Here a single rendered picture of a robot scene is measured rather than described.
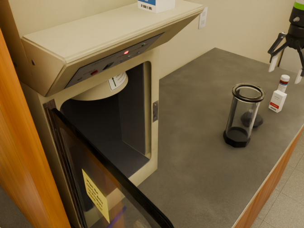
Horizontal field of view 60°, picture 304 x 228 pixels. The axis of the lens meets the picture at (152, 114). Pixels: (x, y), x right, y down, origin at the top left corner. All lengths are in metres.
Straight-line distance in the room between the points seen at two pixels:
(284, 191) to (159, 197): 1.53
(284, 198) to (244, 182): 1.29
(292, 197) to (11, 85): 2.10
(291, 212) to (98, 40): 1.95
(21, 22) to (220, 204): 0.72
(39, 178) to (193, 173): 0.60
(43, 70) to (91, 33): 0.09
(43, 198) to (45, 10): 0.30
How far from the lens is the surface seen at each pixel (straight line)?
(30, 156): 0.42
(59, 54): 0.36
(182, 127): 1.11
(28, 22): 0.45
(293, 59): 3.61
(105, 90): 0.61
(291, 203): 2.22
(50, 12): 0.46
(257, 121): 1.15
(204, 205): 0.87
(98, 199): 0.48
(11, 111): 0.37
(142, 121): 0.78
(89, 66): 0.42
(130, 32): 0.42
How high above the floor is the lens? 1.65
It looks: 38 degrees down
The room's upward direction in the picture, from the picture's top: straight up
